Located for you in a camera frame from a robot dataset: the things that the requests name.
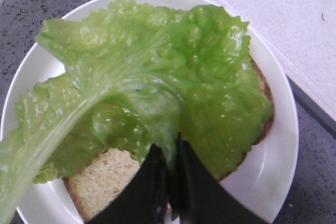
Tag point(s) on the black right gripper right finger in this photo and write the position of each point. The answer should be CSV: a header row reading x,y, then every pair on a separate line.
x,y
198,197

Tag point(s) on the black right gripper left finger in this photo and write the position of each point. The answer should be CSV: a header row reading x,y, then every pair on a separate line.
x,y
144,199

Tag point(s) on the green lettuce leaf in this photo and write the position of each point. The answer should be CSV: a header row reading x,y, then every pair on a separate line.
x,y
137,75

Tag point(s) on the bottom bread slice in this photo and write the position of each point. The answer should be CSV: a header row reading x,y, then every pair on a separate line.
x,y
100,182

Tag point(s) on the white cutting board grey rim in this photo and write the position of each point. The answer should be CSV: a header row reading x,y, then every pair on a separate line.
x,y
301,34

